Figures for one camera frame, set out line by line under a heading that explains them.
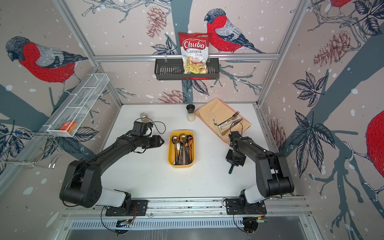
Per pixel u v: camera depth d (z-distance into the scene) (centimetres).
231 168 87
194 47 82
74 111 76
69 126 64
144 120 103
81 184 43
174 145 95
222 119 111
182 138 95
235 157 76
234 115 113
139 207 73
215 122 108
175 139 97
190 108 103
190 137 98
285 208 75
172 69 95
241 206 66
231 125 106
